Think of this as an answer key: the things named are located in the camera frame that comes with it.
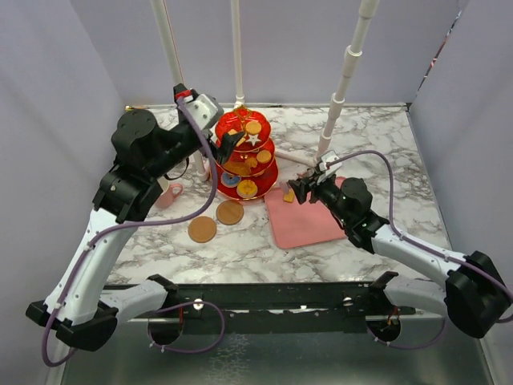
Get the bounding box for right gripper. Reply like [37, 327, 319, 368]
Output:
[289, 168, 352, 225]

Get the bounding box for rectangular yellow biscuit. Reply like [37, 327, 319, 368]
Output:
[227, 129, 247, 147]

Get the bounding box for square cracker biscuit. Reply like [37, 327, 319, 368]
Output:
[283, 192, 295, 203]

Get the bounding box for pink serving tray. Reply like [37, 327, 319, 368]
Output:
[265, 188, 345, 249]

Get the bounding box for metal tongs pink tips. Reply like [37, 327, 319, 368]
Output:
[279, 181, 293, 197]

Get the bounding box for blue frosted donut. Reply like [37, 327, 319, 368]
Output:
[220, 172, 241, 188]

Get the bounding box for brown croissant bread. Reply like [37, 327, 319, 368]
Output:
[222, 160, 252, 176]

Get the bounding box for pink mug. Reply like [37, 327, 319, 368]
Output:
[155, 179, 184, 209]

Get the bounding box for star gingerbread cookie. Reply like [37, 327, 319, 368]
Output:
[246, 134, 261, 146]

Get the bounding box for red three-tier stand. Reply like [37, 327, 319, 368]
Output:
[215, 105, 278, 201]

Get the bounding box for round biscuit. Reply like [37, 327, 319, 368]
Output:
[244, 121, 262, 136]
[256, 150, 273, 164]

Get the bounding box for swirl butter cookie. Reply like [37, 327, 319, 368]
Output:
[244, 157, 259, 168]

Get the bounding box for yellow donut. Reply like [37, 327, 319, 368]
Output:
[236, 180, 258, 199]

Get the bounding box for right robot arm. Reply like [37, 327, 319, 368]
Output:
[287, 176, 512, 338]

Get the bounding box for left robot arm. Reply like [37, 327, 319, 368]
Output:
[26, 107, 235, 351]

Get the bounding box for upper wooden coaster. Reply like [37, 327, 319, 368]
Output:
[216, 200, 244, 225]

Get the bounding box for wooden coaster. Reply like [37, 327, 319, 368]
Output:
[188, 216, 217, 243]
[216, 200, 244, 225]

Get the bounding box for lower wooden coaster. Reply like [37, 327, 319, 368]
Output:
[188, 216, 217, 243]

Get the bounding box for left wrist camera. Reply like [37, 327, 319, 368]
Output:
[173, 83, 224, 135]

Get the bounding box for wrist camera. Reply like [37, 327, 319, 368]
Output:
[314, 150, 341, 184]
[173, 83, 224, 135]

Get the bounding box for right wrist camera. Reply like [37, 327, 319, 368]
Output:
[314, 150, 341, 184]

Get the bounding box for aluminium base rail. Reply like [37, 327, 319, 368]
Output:
[99, 282, 442, 323]

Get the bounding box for white pvc pipe frame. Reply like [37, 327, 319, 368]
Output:
[151, 1, 379, 166]

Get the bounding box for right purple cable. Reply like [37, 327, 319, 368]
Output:
[328, 149, 513, 350]

